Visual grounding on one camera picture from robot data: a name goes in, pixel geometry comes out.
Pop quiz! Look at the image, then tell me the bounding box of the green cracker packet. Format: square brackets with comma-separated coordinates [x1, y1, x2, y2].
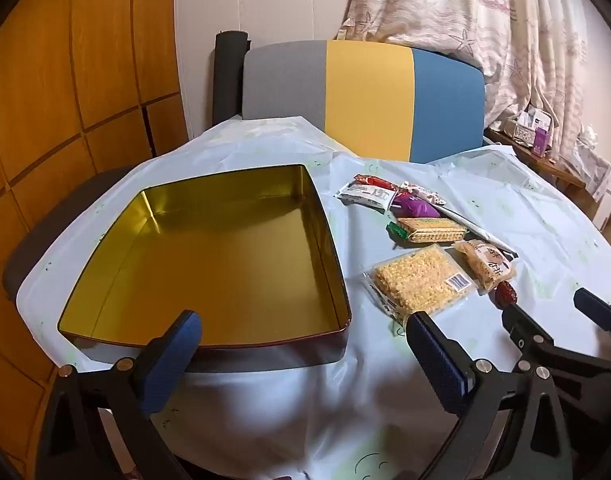
[387, 216, 469, 245]

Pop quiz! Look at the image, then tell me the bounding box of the red and white snack packet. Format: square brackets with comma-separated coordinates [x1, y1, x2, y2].
[334, 174, 399, 211]

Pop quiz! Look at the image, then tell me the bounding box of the white rack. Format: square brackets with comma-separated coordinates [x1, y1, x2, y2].
[585, 160, 611, 231]

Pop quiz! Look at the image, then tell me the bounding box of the red date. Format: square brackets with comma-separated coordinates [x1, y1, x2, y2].
[494, 281, 520, 309]

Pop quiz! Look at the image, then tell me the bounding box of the long white stick packet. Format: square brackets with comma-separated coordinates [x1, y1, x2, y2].
[435, 203, 519, 257]

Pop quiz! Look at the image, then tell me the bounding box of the clear packet of puffed corn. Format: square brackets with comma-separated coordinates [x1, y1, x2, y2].
[361, 243, 473, 326]

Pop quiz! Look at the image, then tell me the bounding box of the wooden wardrobe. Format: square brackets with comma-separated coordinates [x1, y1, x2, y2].
[0, 0, 189, 480]

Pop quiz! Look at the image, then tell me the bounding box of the patterned curtain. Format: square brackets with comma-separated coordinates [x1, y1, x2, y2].
[335, 0, 611, 201]

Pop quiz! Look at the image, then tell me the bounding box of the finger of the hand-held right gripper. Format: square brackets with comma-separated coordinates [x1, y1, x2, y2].
[502, 304, 611, 377]
[574, 287, 611, 333]

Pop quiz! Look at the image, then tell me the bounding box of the small rice cake packet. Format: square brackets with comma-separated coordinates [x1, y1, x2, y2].
[453, 239, 517, 295]

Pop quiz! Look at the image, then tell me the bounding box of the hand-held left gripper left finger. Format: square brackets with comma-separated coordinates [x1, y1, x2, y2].
[36, 310, 204, 480]

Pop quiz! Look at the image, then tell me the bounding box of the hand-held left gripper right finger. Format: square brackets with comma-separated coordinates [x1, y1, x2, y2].
[407, 310, 574, 480]

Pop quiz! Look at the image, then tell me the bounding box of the grey yellow blue chair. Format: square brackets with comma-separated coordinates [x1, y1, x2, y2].
[242, 40, 486, 165]

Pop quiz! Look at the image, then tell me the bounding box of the black rolled mat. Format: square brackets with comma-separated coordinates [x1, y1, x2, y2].
[213, 31, 250, 126]

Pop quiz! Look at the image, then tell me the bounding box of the wooden side table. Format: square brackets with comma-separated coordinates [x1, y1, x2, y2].
[485, 127, 586, 188]

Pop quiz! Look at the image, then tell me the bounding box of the pink floral candy bar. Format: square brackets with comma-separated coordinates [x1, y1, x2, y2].
[404, 183, 446, 206]

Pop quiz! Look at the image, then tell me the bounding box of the purple snack packet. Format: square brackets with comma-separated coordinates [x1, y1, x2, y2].
[391, 192, 441, 220]

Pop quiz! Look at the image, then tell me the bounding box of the patterned storage box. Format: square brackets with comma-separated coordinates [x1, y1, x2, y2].
[504, 116, 536, 147]

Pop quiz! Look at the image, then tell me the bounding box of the gold tin box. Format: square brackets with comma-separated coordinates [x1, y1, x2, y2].
[57, 163, 353, 374]

